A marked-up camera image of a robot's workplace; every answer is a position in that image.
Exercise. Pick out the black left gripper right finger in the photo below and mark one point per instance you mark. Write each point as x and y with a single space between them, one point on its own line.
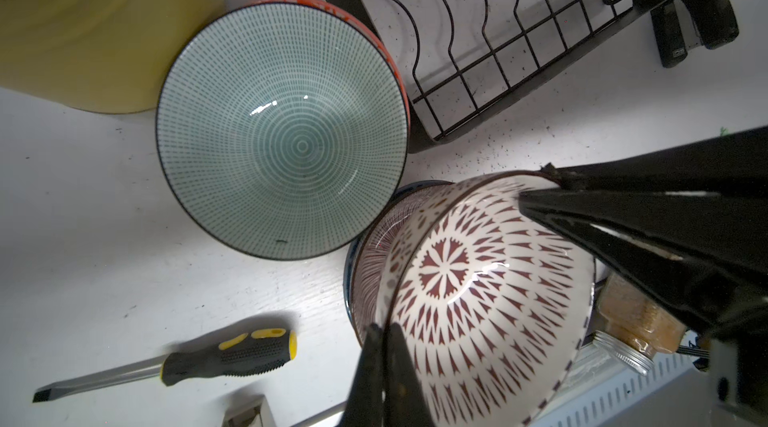
686 225

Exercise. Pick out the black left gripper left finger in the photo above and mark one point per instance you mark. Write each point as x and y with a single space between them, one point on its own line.
386 390

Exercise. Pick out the white red patterned bowl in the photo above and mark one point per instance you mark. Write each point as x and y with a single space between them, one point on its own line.
493 306

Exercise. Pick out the glass jar of grains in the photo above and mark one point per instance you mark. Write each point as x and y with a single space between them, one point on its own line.
636 328

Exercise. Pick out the dark striped ceramic bowl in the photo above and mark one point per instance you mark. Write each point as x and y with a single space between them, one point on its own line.
367 253

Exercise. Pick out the teal patterned ceramic bowl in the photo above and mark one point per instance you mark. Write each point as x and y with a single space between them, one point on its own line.
282 128

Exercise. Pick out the yellow marker cup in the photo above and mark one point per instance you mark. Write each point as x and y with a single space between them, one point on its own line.
102 56

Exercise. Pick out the yellow black handled screwdriver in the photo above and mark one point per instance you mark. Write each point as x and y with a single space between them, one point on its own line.
247 354

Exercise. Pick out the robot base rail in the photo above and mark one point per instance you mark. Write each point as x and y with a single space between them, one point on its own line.
599 387

